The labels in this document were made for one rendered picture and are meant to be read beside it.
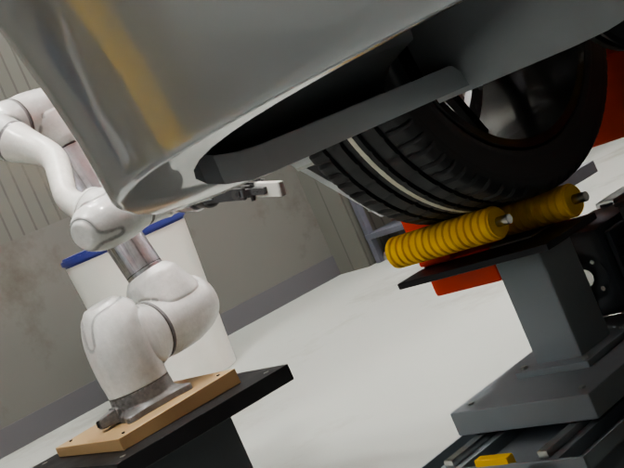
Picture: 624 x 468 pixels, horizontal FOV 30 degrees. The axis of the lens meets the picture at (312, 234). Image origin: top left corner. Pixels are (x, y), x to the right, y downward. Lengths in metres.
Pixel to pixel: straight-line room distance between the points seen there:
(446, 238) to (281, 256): 4.53
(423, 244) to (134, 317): 0.96
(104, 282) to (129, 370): 2.29
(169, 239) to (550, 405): 3.29
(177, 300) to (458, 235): 1.08
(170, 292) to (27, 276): 2.91
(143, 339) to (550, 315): 1.09
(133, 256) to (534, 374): 1.21
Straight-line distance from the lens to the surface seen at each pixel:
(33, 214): 5.83
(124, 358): 2.75
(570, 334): 2.04
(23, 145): 2.82
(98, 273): 5.02
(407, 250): 2.04
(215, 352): 5.11
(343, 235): 6.54
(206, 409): 2.65
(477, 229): 1.93
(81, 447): 2.80
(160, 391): 2.77
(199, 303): 2.90
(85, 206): 2.44
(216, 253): 6.25
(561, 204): 1.97
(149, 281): 2.88
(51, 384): 5.72
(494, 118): 2.21
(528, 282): 2.04
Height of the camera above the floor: 0.75
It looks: 4 degrees down
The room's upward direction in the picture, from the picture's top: 24 degrees counter-clockwise
